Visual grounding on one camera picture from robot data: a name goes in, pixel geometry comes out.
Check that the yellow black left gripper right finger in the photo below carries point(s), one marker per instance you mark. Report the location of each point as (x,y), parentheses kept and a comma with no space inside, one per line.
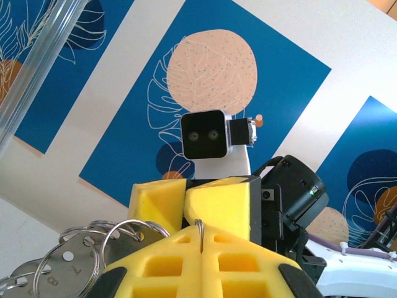
(248,273)

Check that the blue floral wall panel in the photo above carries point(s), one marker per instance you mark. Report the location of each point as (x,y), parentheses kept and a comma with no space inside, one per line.
(366,130)
(77,93)

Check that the aluminium frame post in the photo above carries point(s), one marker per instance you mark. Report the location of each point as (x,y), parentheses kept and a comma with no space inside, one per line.
(34,68)

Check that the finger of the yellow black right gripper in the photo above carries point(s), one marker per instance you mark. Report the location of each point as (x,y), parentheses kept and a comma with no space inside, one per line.
(223,205)
(155,201)

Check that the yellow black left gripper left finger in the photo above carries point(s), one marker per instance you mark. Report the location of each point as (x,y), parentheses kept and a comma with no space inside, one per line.
(161,273)

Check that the blue panel with beige circle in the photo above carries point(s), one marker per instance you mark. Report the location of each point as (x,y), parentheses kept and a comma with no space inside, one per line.
(279,77)

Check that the metal keyring band with rings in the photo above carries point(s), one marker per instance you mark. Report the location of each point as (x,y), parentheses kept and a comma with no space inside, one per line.
(74,248)

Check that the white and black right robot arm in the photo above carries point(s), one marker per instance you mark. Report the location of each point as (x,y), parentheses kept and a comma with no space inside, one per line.
(356,273)

